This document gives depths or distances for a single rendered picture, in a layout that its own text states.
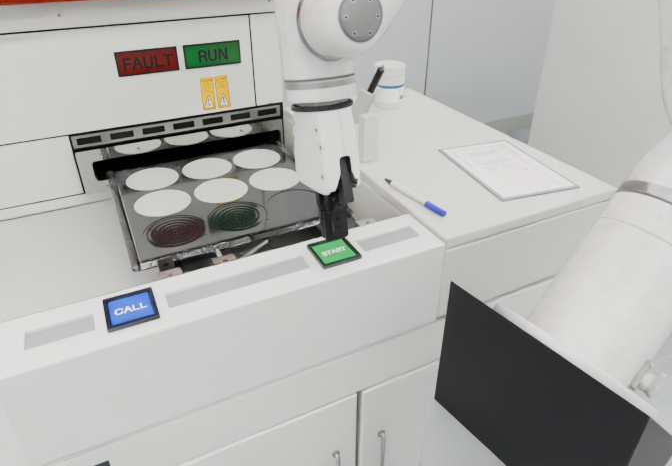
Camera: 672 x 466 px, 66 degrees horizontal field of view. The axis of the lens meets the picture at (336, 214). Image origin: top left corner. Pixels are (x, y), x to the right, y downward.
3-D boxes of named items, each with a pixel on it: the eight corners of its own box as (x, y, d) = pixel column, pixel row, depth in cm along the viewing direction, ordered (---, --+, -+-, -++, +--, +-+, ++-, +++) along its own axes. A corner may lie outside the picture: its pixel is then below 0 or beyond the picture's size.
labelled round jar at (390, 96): (367, 102, 123) (368, 62, 118) (392, 98, 125) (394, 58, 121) (382, 111, 117) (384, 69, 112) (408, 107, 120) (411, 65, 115)
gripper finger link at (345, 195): (328, 134, 61) (317, 158, 66) (352, 191, 59) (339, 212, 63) (337, 133, 61) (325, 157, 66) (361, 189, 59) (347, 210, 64)
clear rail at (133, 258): (106, 176, 106) (105, 170, 105) (114, 174, 107) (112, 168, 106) (132, 275, 77) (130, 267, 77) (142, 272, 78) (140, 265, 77)
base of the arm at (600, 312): (658, 427, 58) (754, 291, 58) (658, 423, 43) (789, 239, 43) (512, 326, 69) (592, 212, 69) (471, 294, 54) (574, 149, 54)
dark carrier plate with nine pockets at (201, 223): (115, 174, 106) (114, 171, 105) (274, 145, 119) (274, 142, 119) (141, 264, 79) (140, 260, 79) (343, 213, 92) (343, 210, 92)
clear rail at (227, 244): (131, 270, 79) (129, 262, 78) (351, 214, 93) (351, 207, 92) (132, 275, 77) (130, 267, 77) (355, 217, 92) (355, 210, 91)
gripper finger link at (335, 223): (319, 191, 65) (324, 240, 67) (329, 197, 62) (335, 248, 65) (342, 185, 66) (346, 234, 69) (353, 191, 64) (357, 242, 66)
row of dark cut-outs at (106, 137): (73, 147, 104) (70, 136, 103) (279, 114, 121) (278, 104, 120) (74, 148, 104) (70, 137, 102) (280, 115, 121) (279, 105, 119)
